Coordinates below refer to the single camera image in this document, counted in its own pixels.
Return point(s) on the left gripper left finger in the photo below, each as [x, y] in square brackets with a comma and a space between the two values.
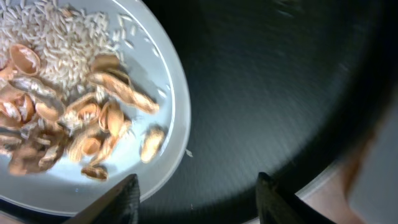
[119, 205]

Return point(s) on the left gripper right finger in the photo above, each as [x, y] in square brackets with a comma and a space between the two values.
[278, 206]

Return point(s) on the round black serving tray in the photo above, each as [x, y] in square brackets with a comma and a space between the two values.
[281, 87]

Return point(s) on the grey plate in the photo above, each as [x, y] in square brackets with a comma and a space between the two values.
[158, 143]

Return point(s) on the peanut shells pile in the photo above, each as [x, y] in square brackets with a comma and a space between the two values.
[38, 128]

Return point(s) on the white rice pile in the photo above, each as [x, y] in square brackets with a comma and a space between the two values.
[67, 40]

